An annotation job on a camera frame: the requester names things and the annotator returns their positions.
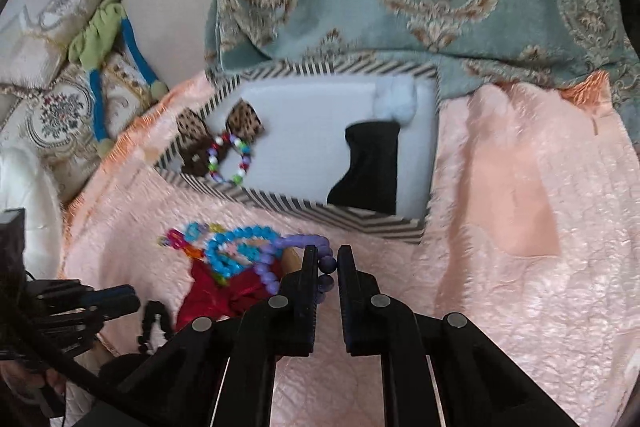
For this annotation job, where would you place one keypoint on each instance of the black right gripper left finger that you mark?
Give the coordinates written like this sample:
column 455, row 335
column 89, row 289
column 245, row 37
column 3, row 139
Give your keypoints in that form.
column 222, row 373

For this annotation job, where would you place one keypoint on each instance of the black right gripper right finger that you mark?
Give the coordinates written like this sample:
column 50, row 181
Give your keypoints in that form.
column 436, row 372

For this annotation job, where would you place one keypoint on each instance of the red velvet bow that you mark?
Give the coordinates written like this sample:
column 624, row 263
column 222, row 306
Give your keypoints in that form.
column 208, row 298

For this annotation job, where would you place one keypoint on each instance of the striped jewelry box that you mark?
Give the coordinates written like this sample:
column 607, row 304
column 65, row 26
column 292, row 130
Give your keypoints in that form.
column 306, row 109

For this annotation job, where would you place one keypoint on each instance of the person left hand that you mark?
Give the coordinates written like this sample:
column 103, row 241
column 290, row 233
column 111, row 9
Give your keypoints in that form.
column 23, row 382

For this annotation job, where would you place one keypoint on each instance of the white round satin cushion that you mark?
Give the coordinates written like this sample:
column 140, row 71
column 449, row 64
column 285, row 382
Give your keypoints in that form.
column 27, row 184

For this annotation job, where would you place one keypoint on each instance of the pink quilted bedspread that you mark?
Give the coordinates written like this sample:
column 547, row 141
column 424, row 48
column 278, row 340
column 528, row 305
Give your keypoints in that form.
column 533, row 233

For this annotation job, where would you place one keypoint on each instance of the black velvet cloth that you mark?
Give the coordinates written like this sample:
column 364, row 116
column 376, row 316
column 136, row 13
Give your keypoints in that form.
column 370, row 182

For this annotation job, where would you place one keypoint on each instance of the floral embroidered square cushion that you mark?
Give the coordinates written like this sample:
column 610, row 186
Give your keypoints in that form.
column 57, row 125

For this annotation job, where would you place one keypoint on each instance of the leopard print bow scrunchie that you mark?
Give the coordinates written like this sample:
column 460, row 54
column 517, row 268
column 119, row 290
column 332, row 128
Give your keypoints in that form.
column 202, row 151

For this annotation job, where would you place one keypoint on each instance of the cream bolster pillow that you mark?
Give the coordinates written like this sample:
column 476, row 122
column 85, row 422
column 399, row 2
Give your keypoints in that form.
column 34, row 48

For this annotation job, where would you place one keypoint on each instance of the blue green plush toy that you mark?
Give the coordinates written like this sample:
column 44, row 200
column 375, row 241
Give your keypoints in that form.
column 90, row 48

